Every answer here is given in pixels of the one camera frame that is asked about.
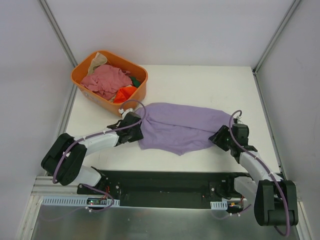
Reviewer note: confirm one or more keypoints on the right aluminium frame post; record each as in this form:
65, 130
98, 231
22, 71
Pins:
276, 35

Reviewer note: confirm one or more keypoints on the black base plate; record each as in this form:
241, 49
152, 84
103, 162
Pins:
178, 190

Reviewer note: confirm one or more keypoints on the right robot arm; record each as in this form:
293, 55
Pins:
274, 199

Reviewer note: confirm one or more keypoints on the right white cable duct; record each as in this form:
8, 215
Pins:
219, 205

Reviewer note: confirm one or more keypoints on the white cable duct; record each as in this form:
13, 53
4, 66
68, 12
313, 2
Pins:
219, 205
68, 201

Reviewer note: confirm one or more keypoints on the purple t-shirt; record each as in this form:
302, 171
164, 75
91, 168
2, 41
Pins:
179, 129

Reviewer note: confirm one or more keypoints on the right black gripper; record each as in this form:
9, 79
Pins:
220, 137

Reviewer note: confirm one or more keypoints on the green cloth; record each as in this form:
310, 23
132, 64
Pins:
135, 82

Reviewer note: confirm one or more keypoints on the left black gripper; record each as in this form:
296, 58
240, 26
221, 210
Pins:
135, 132

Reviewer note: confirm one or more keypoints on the pink crumpled shirt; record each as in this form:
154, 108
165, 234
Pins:
106, 80

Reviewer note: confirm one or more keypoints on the beige cloth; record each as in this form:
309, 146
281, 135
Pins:
97, 61

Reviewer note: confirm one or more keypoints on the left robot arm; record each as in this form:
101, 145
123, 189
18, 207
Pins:
64, 160

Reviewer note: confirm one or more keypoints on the left white cable duct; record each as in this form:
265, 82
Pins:
68, 201

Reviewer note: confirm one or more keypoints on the left aluminium frame post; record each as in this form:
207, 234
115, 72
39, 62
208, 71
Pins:
57, 31

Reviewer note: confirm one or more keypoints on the orange plastic basket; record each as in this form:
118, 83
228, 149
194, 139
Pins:
135, 70

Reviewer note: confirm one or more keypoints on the aluminium rail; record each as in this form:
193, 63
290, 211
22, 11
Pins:
44, 186

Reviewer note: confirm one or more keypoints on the aluminium frame post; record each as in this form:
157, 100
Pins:
57, 31
276, 35

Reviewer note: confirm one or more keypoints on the orange-red cloth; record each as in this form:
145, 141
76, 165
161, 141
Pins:
123, 94

